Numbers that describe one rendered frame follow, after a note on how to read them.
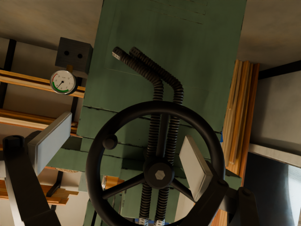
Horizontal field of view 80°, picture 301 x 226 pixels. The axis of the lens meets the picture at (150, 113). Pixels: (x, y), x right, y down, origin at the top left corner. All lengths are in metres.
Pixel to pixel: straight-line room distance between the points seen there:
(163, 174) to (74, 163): 0.30
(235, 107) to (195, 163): 1.79
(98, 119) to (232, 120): 1.57
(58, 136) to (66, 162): 0.40
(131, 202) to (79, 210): 2.94
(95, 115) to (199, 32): 0.41
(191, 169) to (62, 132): 0.13
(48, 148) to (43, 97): 3.02
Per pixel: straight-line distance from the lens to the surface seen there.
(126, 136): 0.55
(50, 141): 0.18
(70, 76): 0.51
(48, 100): 3.16
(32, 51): 3.35
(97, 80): 0.56
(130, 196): 0.49
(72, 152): 0.58
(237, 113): 1.95
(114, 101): 0.55
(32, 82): 2.73
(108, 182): 0.68
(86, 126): 0.56
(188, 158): 0.20
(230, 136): 1.94
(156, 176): 0.37
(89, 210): 1.01
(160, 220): 0.51
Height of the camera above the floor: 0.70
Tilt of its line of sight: 1 degrees down
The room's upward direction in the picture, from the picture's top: 169 degrees counter-clockwise
